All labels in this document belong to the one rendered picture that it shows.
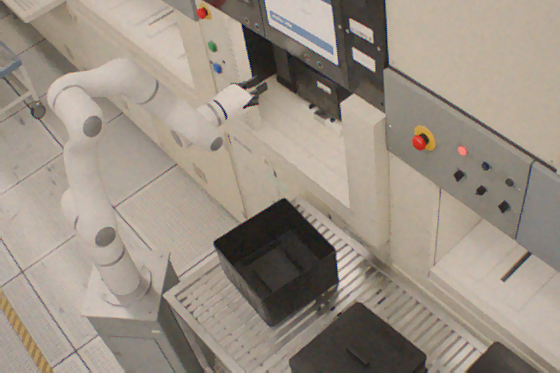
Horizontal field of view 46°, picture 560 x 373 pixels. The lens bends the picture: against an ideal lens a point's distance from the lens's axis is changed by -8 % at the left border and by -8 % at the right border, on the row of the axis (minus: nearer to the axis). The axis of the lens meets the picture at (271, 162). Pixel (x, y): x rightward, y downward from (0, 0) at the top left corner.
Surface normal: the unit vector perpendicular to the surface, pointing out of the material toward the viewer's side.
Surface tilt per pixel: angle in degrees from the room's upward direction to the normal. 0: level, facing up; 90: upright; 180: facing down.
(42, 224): 0
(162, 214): 0
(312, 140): 0
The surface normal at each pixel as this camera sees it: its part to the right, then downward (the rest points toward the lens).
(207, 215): -0.14, -0.67
